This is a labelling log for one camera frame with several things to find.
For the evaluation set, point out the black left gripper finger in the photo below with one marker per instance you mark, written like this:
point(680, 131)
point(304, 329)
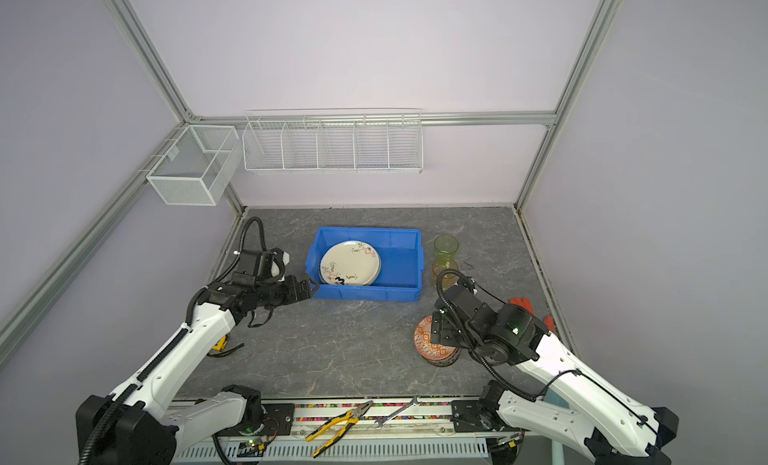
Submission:
point(305, 294)
point(307, 283)

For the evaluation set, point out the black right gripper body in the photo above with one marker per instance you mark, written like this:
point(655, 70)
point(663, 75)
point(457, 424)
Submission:
point(447, 334)

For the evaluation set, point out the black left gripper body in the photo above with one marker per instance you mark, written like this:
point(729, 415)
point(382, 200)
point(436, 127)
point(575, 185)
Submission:
point(279, 293)

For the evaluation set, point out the orange patterned bowl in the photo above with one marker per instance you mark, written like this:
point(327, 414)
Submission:
point(434, 354)

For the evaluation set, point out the cream floral plate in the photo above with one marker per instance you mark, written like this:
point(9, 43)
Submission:
point(350, 263)

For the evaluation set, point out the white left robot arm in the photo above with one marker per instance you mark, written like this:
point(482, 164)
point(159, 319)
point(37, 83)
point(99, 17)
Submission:
point(132, 424)

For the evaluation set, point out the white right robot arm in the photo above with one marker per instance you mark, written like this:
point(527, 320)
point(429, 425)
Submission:
point(539, 385)

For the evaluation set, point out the blue plastic bin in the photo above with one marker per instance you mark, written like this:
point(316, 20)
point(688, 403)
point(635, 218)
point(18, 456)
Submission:
point(399, 251)

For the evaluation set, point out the red work glove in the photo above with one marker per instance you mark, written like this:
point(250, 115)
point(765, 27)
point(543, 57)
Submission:
point(526, 304)

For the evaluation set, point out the green glass cup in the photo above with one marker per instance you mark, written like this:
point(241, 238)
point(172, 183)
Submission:
point(446, 247)

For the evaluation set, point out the yellow tape measure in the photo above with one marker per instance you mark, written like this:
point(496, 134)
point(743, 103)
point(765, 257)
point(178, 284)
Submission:
point(222, 349)

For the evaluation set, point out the silver wrench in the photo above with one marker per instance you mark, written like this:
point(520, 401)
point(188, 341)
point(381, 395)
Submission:
point(379, 423)

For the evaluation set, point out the yellow black pliers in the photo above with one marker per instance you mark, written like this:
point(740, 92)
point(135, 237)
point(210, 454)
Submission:
point(345, 421)

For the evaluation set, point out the white mesh box basket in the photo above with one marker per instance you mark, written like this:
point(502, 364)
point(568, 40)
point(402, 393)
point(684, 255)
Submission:
point(197, 166)

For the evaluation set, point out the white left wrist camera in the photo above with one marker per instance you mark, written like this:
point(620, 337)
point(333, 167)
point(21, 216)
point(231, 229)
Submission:
point(279, 261)

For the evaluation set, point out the white wire wall rack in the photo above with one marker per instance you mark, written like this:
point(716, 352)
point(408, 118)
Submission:
point(374, 140)

